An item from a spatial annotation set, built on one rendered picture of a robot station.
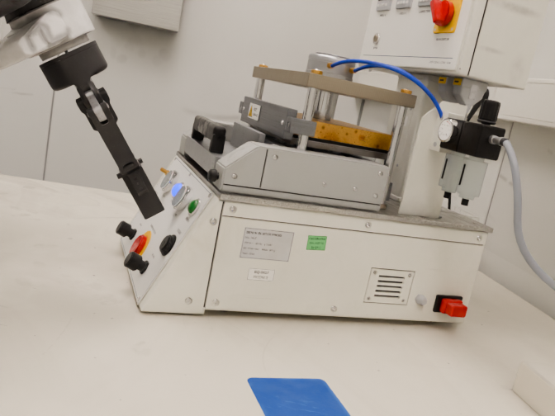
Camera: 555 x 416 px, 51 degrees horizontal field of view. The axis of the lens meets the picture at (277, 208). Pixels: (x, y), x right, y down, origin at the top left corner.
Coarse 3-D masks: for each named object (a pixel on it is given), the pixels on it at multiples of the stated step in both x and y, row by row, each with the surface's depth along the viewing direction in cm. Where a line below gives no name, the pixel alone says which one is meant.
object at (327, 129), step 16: (320, 96) 96; (320, 112) 97; (256, 128) 103; (320, 128) 88; (336, 128) 89; (352, 128) 90; (320, 144) 89; (336, 144) 90; (352, 144) 91; (368, 144) 91; (384, 144) 92
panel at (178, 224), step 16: (176, 160) 106; (192, 176) 92; (160, 192) 103; (208, 192) 82; (144, 224) 100; (160, 224) 92; (176, 224) 86; (192, 224) 80; (128, 240) 103; (160, 240) 88; (176, 240) 82; (144, 256) 90; (160, 256) 84; (144, 272) 86; (160, 272) 81; (144, 288) 82
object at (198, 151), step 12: (240, 132) 97; (252, 132) 91; (192, 144) 98; (204, 144) 94; (228, 144) 101; (240, 144) 96; (192, 156) 97; (204, 156) 89; (216, 156) 83; (204, 168) 88
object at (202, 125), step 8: (200, 120) 95; (208, 120) 93; (192, 128) 99; (200, 128) 94; (208, 128) 89; (216, 128) 86; (224, 128) 86; (192, 136) 99; (200, 136) 99; (208, 136) 88; (216, 136) 86; (224, 136) 86; (216, 144) 86; (224, 144) 87; (216, 152) 87
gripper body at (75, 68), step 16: (80, 48) 70; (96, 48) 72; (48, 64) 70; (64, 64) 69; (80, 64) 70; (96, 64) 71; (48, 80) 72; (64, 80) 70; (80, 80) 70; (80, 96) 71; (96, 96) 71
